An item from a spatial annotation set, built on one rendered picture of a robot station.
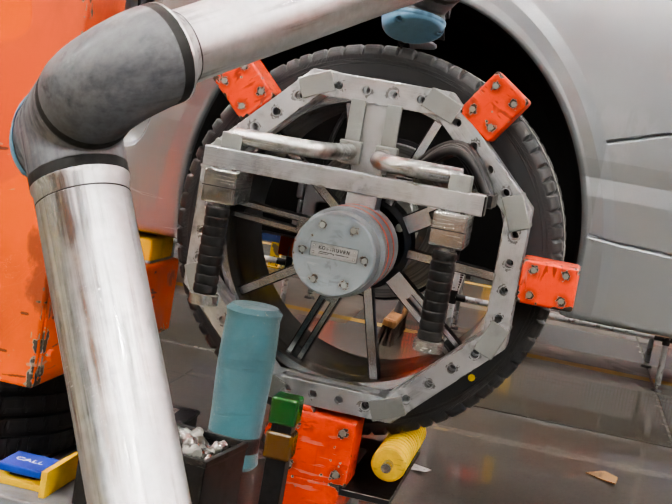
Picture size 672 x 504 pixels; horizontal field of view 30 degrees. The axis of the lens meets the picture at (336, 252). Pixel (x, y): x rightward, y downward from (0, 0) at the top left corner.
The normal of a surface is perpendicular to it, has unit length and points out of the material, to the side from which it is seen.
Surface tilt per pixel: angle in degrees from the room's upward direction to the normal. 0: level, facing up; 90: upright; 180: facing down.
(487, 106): 90
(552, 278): 90
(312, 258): 90
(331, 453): 90
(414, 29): 154
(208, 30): 66
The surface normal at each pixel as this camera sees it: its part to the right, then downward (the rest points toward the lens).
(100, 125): 0.15, 0.79
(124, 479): -0.01, -0.25
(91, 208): 0.25, -0.30
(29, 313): -0.21, 0.08
